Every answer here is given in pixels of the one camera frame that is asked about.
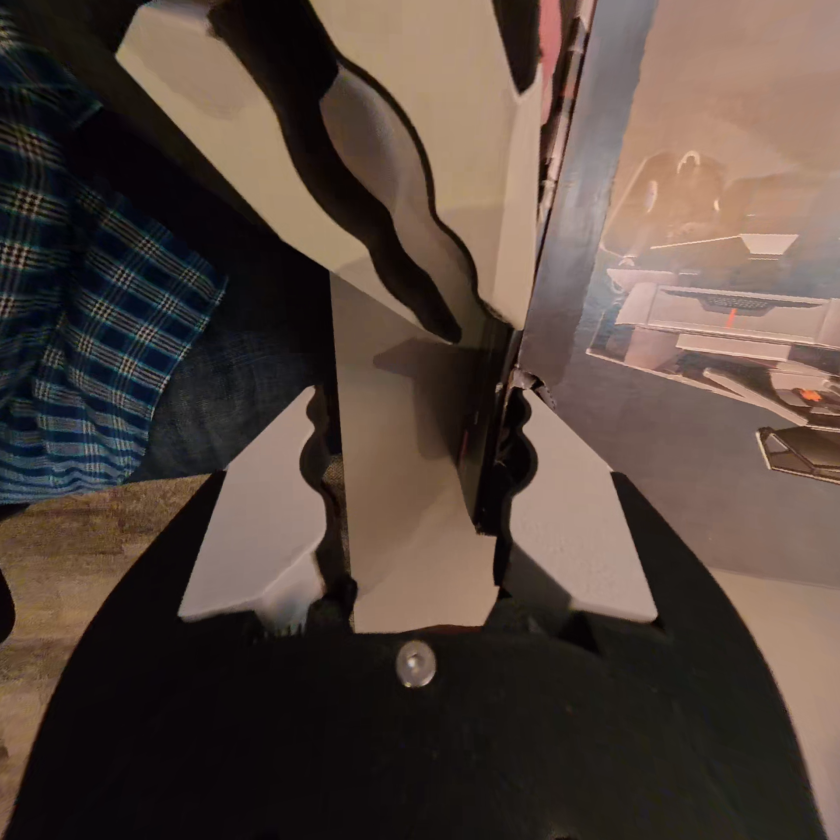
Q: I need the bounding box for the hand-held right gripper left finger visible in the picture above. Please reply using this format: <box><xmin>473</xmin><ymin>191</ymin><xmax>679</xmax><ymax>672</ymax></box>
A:
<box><xmin>177</xmin><ymin>386</ymin><xmax>330</xmax><ymax>632</ymax></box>

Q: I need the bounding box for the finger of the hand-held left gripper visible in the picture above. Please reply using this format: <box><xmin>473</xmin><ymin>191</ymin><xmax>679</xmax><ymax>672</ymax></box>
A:
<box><xmin>314</xmin><ymin>0</ymin><xmax>546</xmax><ymax>327</ymax></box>
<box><xmin>117</xmin><ymin>0</ymin><xmax>462</xmax><ymax>345</ymax></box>

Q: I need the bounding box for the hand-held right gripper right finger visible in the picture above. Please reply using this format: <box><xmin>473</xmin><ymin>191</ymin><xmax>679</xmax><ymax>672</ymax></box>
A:
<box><xmin>493</xmin><ymin>386</ymin><xmax>658</xmax><ymax>624</ymax></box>

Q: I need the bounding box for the lego set cardboard box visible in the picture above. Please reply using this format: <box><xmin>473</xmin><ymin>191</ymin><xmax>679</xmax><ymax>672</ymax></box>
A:
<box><xmin>459</xmin><ymin>0</ymin><xmax>840</xmax><ymax>589</ymax></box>

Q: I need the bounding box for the person's plaid shirt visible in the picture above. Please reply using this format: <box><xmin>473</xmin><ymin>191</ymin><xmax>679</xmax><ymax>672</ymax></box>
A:
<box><xmin>0</xmin><ymin>13</ymin><xmax>228</xmax><ymax>506</ymax></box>

